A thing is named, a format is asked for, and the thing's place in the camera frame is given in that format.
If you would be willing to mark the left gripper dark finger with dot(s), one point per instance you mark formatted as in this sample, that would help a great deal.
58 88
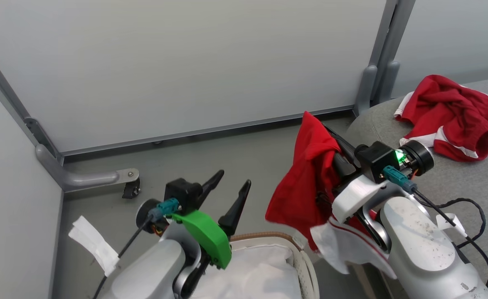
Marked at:
236 207
211 185

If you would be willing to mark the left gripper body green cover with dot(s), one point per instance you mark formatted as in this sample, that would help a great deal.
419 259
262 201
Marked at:
206 236

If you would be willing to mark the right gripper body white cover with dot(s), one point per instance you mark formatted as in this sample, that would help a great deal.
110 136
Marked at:
360 193

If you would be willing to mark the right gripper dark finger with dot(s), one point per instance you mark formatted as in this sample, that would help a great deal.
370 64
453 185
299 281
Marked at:
339 139
343 165

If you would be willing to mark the red garment white trim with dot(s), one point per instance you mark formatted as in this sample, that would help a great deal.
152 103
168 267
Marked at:
310 174

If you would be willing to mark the red shorts white stripes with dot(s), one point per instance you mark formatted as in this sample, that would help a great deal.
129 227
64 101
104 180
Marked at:
447 108

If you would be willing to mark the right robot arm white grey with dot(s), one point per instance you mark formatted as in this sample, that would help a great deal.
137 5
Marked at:
418 249

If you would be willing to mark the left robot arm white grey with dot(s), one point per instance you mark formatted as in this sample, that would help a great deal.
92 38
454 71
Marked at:
152 270

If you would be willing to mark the grey fabric sofa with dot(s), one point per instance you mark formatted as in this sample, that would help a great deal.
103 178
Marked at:
456 182

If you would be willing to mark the grey upright partition foot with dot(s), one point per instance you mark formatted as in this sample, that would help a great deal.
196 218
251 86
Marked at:
365 89
387 81

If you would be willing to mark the white cloth in basket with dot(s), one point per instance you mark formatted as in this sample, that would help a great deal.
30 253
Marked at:
252 274

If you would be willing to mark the black caster wheel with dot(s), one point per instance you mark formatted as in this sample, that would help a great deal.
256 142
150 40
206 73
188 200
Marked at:
130 189

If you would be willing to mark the white laundry basket brown rim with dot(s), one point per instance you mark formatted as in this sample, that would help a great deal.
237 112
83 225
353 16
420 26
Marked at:
306 265

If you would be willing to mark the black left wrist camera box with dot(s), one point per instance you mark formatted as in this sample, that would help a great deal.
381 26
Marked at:
181 193

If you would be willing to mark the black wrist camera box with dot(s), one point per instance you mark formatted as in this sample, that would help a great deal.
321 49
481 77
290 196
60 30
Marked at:
377 160
181 193

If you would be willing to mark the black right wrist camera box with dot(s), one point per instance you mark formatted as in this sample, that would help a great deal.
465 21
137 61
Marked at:
377 160

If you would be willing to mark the aluminium partition bottom rail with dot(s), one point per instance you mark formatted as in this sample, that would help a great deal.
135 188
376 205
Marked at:
206 129

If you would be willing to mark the grey double partition post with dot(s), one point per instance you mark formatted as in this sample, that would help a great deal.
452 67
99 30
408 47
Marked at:
391 29

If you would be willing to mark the grey partition foot with bracket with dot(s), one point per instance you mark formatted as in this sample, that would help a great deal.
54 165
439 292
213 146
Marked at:
82 178

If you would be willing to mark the grey slanted partition post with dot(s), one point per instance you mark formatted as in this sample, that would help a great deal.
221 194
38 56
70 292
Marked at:
11 99

